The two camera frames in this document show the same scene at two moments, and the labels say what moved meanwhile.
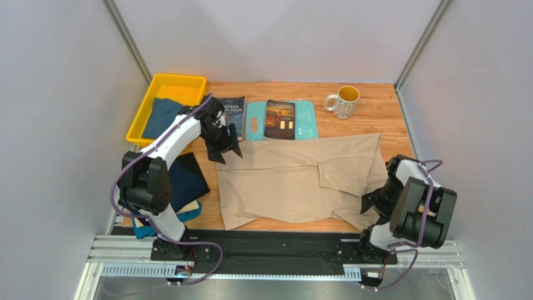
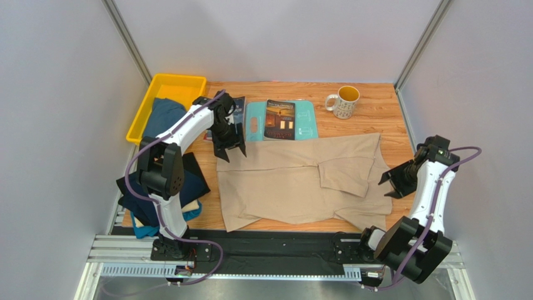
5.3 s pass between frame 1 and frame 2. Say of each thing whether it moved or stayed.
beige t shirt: stayed
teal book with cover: stayed
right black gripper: moved
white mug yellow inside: stayed
